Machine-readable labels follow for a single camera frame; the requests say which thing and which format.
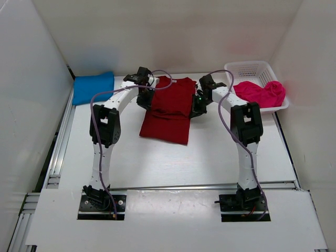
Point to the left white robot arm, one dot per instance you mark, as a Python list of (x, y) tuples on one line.
[(105, 131)]

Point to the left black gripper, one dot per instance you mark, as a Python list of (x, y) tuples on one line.
[(144, 101)]

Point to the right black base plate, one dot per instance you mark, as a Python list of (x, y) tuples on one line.
[(232, 212)]

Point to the blue t shirt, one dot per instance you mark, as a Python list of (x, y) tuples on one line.
[(86, 87)]

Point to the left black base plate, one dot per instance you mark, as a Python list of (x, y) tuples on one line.
[(91, 211)]

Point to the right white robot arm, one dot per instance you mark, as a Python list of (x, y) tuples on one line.
[(243, 122)]

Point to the pink t shirt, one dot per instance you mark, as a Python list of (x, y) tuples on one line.
[(271, 95)]

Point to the aluminium frame rail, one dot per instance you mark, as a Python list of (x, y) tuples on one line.
[(208, 162)]

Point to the dark red t shirt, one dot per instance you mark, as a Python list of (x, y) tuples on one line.
[(169, 116)]

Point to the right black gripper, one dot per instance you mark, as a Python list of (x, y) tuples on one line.
[(198, 108)]

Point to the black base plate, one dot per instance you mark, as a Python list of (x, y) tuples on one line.
[(91, 211), (232, 212)]

